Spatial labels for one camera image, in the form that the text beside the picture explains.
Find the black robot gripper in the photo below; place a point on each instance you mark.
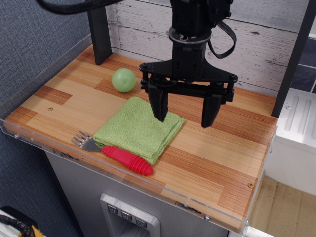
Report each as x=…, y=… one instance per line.
x=187, y=73

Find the green cloth napkin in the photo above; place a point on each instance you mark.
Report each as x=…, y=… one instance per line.
x=135, y=129

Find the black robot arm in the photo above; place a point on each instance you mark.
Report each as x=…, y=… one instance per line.
x=196, y=17

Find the light green ball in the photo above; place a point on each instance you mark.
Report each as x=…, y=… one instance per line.
x=123, y=80

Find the white ribbed appliance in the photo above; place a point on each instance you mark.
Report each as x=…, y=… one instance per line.
x=292, y=156

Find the grey cabinet with dispenser panel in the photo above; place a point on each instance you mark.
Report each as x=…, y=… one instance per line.
x=110, y=204

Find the yellow and black object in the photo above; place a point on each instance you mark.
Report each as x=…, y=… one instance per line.
x=14, y=223

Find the right dark metal post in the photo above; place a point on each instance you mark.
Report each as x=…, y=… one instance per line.
x=295, y=57

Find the dark metal post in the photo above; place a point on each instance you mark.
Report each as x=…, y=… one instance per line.
x=295, y=57
x=100, y=35

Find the red handled metal fork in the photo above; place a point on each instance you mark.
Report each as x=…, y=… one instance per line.
x=131, y=161

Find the left dark metal post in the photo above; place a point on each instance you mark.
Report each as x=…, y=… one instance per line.
x=100, y=35

